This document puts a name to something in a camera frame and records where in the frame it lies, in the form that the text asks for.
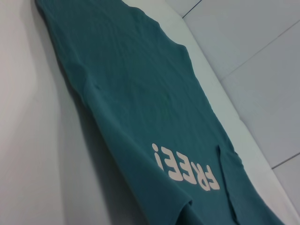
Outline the teal t-shirt with FREE print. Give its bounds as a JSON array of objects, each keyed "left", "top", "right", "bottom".
[{"left": 35, "top": 0, "right": 285, "bottom": 225}]

